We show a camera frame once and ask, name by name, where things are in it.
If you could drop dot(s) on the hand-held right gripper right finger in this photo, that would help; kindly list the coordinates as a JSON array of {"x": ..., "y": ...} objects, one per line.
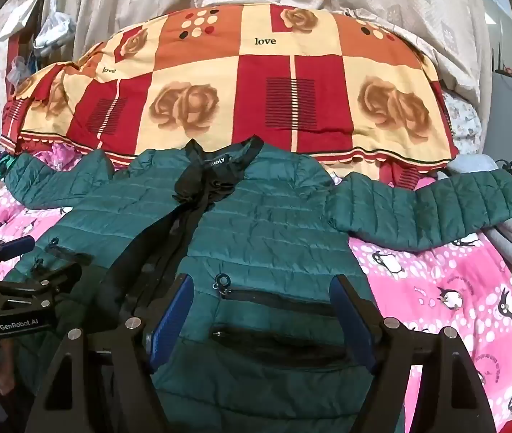
[{"x": 349, "y": 320}]

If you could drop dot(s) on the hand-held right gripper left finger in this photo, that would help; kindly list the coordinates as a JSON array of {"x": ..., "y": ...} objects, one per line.
[{"x": 171, "y": 320}]

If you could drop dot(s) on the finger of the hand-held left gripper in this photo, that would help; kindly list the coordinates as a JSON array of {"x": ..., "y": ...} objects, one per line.
[
  {"x": 57, "y": 271},
  {"x": 17, "y": 246}
]

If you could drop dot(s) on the green puffer jacket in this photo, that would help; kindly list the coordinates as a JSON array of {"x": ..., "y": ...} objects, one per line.
[{"x": 260, "y": 225}]

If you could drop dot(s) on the pink penguin blanket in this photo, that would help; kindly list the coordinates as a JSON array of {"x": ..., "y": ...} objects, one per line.
[{"x": 441, "y": 270}]

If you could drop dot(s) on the clear plastic bag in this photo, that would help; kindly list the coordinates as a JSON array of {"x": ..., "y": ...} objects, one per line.
[{"x": 55, "y": 27}]

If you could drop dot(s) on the white paper bag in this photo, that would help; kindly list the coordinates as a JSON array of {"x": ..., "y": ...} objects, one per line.
[{"x": 24, "y": 16}]

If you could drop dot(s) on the white floral sheet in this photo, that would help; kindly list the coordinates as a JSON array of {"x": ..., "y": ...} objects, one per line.
[{"x": 463, "y": 119}]

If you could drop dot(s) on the rose patterned quilt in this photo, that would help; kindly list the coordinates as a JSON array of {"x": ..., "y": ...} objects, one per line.
[{"x": 238, "y": 99}]

